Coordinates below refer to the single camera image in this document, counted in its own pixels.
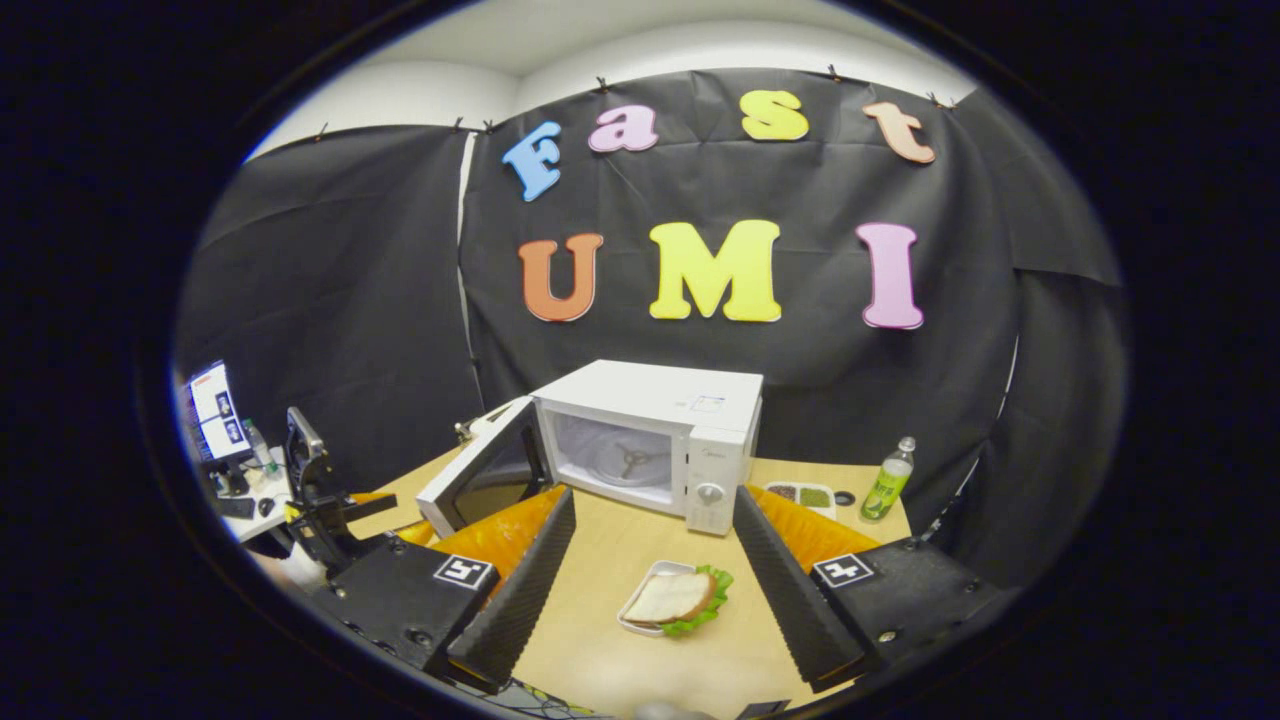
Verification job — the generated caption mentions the white side desk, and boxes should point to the white side desk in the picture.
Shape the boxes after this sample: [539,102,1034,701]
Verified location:
[215,445,301,546]

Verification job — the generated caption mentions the clear plastic bottle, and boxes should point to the clear plastic bottle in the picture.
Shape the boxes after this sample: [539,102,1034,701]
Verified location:
[243,418,281,479]

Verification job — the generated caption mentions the computer monitor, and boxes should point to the computer monitor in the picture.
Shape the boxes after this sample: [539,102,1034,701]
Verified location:
[186,360,256,466]

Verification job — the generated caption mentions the sandwich with lettuce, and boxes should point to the sandwich with lettuce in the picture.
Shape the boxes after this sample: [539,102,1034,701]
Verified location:
[622,564,734,638]

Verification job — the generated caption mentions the black backdrop cloth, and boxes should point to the black backdrop cloth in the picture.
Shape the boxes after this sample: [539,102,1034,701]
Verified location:
[175,68,1126,591]

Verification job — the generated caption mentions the white toaster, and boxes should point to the white toaster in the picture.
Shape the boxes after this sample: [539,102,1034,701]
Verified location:
[455,403,526,446]

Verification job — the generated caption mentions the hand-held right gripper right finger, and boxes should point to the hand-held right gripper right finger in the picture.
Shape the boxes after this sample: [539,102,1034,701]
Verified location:
[732,484,1001,693]

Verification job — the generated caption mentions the white sectioned dish of beans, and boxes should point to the white sectioned dish of beans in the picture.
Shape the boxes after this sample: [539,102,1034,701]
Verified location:
[762,481,837,521]

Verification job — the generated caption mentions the green drink bottle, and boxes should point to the green drink bottle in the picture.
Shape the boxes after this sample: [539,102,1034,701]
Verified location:
[858,436,917,525]

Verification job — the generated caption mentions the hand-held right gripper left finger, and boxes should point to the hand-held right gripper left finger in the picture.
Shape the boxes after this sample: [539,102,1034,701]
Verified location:
[310,486,578,696]

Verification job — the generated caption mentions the white rectangular tray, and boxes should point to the white rectangular tray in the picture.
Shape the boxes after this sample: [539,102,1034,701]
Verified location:
[616,560,701,638]

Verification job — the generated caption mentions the white microwave oven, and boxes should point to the white microwave oven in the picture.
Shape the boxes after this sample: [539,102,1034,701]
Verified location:
[415,360,766,541]

